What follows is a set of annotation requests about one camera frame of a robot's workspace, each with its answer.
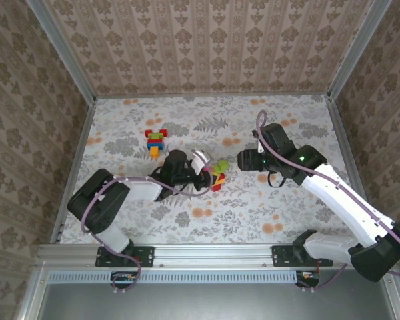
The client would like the multicolour lego brick model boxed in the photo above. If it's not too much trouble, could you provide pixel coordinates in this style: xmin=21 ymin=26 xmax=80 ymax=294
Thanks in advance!
xmin=144 ymin=128 xmax=169 ymax=160

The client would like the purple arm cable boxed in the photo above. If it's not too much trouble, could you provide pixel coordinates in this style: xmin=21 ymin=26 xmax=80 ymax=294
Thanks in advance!
xmin=253 ymin=109 xmax=400 ymax=290
xmin=81 ymin=149 xmax=211 ymax=296

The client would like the black connector board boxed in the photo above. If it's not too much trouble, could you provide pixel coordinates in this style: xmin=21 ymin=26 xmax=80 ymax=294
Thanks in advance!
xmin=295 ymin=269 xmax=321 ymax=289
xmin=110 ymin=270 xmax=138 ymax=289

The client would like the white slotted cable duct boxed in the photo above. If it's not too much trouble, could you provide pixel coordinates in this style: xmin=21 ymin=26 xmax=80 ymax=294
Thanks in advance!
xmin=48 ymin=269 xmax=299 ymax=284

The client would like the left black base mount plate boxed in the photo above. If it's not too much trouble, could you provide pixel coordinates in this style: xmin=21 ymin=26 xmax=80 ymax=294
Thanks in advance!
xmin=96 ymin=245 xmax=155 ymax=268

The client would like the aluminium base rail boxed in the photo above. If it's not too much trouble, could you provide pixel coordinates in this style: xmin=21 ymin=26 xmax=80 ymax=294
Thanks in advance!
xmin=36 ymin=242 xmax=393 ymax=269

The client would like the aluminium table back rail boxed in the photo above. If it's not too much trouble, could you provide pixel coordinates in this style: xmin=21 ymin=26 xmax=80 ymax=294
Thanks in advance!
xmin=93 ymin=91 xmax=331 ymax=100

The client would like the aluminium table side rail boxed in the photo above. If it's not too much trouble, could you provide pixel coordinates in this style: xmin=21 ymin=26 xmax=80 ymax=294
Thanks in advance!
xmin=51 ymin=98 xmax=97 ymax=244
xmin=325 ymin=95 xmax=381 ymax=243

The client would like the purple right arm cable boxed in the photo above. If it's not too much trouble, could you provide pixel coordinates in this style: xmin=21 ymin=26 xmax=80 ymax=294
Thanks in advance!
xmin=253 ymin=109 xmax=400 ymax=290

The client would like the red lego brick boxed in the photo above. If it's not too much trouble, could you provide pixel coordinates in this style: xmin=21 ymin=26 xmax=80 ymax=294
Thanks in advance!
xmin=211 ymin=172 xmax=226 ymax=193

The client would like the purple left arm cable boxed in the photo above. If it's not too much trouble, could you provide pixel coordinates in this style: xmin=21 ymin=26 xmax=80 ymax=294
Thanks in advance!
xmin=81 ymin=149 xmax=211 ymax=296

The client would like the grey metal panel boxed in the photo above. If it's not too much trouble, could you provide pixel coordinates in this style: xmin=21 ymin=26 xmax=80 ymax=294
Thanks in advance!
xmin=18 ymin=269 xmax=400 ymax=320

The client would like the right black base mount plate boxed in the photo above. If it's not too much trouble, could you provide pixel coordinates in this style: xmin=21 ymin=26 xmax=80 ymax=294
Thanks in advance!
xmin=271 ymin=245 xmax=334 ymax=267

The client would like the floral printed table cover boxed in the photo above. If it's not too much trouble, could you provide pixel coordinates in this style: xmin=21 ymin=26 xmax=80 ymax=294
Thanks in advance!
xmin=58 ymin=95 xmax=371 ymax=246

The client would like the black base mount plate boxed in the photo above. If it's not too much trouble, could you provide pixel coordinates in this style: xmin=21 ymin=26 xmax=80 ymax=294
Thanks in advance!
xmin=271 ymin=245 xmax=334 ymax=267
xmin=96 ymin=245 xmax=155 ymax=268

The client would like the aluminium frame post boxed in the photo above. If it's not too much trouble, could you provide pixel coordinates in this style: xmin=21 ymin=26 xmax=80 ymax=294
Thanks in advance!
xmin=25 ymin=0 xmax=97 ymax=105
xmin=326 ymin=0 xmax=393 ymax=101

